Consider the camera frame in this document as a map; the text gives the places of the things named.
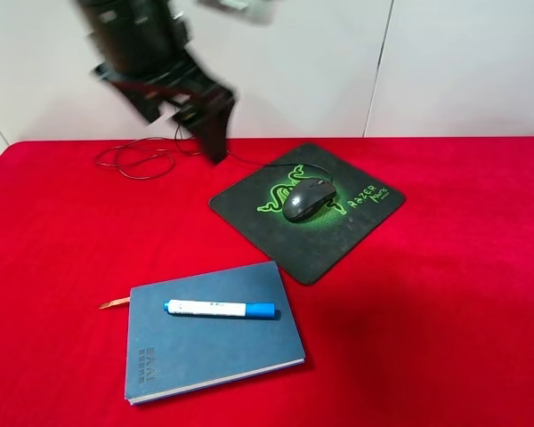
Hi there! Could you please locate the black computer mouse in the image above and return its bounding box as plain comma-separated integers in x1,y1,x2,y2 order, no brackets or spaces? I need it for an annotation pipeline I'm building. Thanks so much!
282,178,336,222

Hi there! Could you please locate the blue hardcover notebook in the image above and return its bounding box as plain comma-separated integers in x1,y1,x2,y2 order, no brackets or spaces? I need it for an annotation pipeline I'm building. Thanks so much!
125,262,305,405

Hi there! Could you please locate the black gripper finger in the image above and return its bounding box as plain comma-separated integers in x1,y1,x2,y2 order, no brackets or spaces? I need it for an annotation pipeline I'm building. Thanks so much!
189,95,235,164
115,84,172,124

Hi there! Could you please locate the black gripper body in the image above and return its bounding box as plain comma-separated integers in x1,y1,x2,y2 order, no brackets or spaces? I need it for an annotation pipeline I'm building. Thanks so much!
93,44,236,125

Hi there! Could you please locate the black green Razer mousepad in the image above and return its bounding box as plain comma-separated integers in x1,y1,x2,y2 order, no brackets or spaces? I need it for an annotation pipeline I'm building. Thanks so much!
209,142,406,285

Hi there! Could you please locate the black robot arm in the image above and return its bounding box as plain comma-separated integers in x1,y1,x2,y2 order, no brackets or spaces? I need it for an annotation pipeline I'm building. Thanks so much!
76,0,236,164

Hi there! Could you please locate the white blue marker pen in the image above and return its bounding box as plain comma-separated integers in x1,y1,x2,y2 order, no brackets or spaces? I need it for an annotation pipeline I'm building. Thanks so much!
163,299,276,319

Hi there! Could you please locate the orange ribbon bookmark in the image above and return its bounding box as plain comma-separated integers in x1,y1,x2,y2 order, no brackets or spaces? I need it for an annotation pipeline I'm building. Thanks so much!
99,297,130,310

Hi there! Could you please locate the red velvet tablecloth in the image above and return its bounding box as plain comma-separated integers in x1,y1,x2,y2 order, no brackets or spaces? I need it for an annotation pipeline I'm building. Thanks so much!
0,137,534,426

